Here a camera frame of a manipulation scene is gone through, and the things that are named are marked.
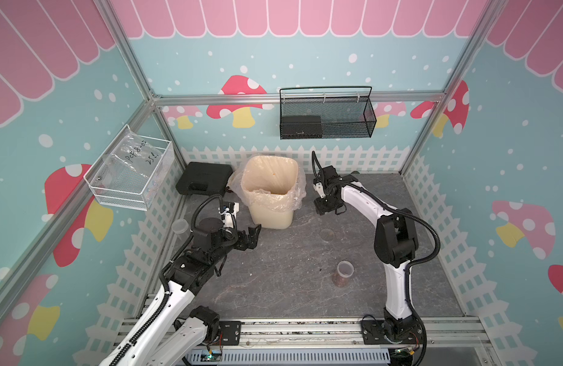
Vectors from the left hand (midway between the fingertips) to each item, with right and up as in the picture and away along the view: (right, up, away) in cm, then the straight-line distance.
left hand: (248, 228), depth 74 cm
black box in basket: (+18, +38, +16) cm, 45 cm away
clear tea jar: (+32, -19, +7) cm, 38 cm away
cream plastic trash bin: (+6, 0, +25) cm, 26 cm away
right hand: (+28, +6, +24) cm, 37 cm away
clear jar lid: (+30, -6, +24) cm, 39 cm away
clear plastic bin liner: (+6, +16, +26) cm, 31 cm away
